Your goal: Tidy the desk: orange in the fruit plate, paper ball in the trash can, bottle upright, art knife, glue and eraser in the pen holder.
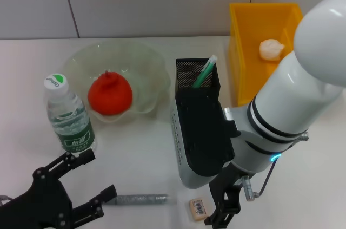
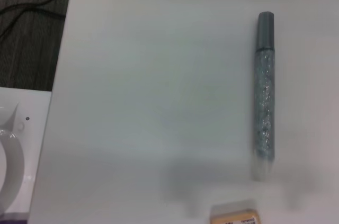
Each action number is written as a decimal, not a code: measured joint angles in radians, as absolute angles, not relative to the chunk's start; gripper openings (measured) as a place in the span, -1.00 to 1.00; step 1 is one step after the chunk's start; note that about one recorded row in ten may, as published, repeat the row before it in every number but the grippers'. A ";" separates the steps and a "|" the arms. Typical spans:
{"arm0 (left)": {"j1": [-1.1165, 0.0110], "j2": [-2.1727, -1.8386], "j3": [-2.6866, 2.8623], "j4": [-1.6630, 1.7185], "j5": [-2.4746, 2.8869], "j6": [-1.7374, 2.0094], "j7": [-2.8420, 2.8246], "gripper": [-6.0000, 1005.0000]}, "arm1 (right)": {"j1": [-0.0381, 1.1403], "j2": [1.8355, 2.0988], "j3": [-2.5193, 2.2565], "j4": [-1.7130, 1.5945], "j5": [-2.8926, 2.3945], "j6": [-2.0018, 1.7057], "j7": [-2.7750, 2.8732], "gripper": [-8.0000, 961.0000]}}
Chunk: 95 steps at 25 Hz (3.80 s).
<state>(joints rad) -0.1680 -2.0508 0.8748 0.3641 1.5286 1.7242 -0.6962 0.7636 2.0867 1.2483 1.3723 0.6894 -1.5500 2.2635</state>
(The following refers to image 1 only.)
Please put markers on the mint green pen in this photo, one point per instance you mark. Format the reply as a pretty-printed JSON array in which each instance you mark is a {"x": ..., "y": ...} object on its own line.
[{"x": 204, "y": 73}]

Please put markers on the red-orange fruit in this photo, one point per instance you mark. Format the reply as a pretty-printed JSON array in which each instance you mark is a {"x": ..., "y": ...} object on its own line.
[{"x": 110, "y": 96}]

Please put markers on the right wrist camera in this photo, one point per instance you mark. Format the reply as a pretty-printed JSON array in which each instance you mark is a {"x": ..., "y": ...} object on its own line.
[{"x": 205, "y": 137}]

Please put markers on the black mesh pen holder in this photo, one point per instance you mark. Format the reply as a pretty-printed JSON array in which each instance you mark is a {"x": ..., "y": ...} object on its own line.
[{"x": 186, "y": 74}]

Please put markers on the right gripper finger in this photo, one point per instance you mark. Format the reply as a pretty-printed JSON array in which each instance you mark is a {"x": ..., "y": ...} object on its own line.
[
  {"x": 211, "y": 222},
  {"x": 227, "y": 219}
]

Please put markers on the translucent wavy fruit plate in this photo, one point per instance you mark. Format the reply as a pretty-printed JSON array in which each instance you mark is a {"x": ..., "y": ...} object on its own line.
[{"x": 146, "y": 77}]

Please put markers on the beige eraser with barcode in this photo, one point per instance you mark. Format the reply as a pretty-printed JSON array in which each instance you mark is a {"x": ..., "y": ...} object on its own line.
[{"x": 197, "y": 208}]

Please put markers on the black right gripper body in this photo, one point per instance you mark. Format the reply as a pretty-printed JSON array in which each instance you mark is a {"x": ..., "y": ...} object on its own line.
[{"x": 225, "y": 183}]

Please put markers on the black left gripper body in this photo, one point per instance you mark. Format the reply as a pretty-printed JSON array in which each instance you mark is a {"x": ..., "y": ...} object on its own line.
[{"x": 40, "y": 204}]

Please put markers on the clear water bottle green label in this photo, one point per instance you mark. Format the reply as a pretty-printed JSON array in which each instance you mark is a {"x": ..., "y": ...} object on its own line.
[{"x": 67, "y": 112}]

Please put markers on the silver glitter pen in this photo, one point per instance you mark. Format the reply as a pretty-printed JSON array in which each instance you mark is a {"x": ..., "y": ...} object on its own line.
[{"x": 140, "y": 199}]

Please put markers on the white paper ball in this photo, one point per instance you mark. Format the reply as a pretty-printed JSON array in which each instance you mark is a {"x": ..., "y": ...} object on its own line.
[{"x": 270, "y": 49}]

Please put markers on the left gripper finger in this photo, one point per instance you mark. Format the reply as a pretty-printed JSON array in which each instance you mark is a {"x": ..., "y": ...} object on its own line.
[
  {"x": 94, "y": 204},
  {"x": 70, "y": 161}
]

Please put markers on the yellow plastic storage bin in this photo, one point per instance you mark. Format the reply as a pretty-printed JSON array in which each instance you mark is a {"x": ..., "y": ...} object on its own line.
[{"x": 243, "y": 23}]

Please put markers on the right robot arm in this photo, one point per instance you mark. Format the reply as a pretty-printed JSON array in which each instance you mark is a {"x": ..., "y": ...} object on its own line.
[{"x": 297, "y": 99}]

